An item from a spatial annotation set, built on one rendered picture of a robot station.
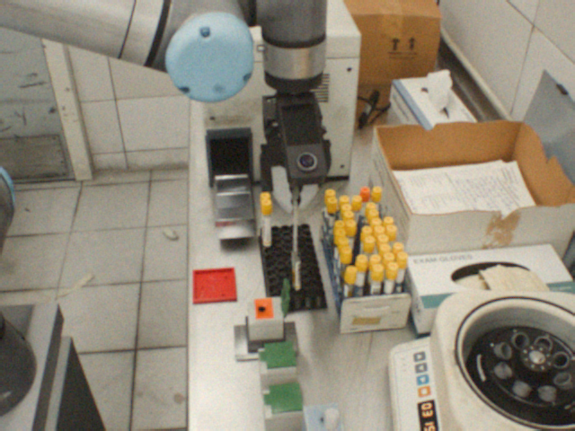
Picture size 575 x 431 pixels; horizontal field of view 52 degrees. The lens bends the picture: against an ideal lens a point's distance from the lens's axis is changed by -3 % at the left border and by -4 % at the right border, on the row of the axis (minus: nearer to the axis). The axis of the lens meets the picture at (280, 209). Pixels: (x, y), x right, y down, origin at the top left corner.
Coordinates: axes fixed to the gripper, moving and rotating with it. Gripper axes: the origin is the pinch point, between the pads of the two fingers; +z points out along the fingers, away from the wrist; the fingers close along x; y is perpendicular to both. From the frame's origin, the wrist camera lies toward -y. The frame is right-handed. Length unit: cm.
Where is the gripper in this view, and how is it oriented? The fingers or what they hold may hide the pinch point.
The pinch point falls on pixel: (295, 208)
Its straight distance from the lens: 83.3
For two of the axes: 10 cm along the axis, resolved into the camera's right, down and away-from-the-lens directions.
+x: -9.9, 0.8, -0.8
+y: -1.1, -6.4, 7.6
